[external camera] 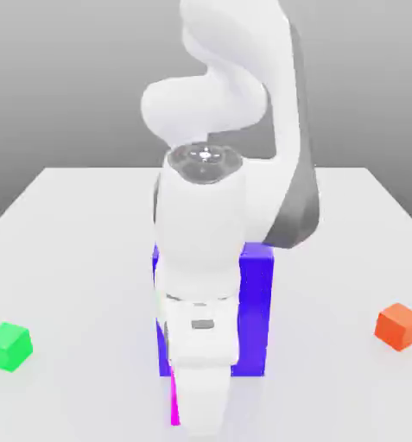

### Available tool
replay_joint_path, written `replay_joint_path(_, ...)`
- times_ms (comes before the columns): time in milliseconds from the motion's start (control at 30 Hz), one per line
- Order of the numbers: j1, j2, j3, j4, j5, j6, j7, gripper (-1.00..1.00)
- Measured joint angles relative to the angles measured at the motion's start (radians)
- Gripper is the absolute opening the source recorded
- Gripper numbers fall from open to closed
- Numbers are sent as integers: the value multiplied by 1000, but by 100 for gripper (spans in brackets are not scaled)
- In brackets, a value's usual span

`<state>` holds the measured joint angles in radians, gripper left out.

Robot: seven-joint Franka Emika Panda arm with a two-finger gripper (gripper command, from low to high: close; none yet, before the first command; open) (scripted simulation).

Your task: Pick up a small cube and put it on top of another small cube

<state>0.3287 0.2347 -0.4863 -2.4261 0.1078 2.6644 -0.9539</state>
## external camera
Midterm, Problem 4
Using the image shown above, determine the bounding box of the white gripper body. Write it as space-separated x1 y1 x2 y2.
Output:
173 363 233 439

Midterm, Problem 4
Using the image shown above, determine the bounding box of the small magenta cube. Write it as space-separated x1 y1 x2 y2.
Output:
169 364 181 426

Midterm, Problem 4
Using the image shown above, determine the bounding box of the small green cube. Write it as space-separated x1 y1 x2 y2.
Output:
0 321 35 374

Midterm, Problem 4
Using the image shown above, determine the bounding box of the small orange cube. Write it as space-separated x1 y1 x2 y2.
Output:
373 302 412 353

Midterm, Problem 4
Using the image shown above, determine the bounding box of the large blue box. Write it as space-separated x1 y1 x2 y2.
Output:
152 241 275 378

